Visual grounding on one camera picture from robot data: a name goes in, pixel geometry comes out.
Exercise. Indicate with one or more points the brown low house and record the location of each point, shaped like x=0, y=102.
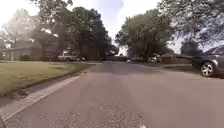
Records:
x=173, y=59

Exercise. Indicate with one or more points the grey car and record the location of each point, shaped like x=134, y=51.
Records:
x=213, y=61

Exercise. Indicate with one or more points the broad green tree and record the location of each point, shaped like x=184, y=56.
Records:
x=143, y=33

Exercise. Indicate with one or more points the tall leafy tree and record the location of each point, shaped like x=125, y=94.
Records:
x=20, y=26

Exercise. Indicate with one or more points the white vehicle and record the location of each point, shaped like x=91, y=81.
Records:
x=154, y=59

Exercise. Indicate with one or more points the large dark tree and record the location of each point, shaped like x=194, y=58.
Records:
x=83, y=33

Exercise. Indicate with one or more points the grey asphalt road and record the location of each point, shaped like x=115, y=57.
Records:
x=133, y=93

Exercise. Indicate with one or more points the green grass lawn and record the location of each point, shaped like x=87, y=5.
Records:
x=26, y=73

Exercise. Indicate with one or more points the pale concrete kerb strip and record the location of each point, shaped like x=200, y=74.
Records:
x=30, y=98

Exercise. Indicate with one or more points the small round tree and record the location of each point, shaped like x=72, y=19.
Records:
x=190, y=48

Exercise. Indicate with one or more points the overhanging tree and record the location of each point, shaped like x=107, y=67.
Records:
x=196, y=16

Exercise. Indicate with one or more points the white pickup truck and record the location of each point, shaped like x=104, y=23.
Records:
x=66, y=57

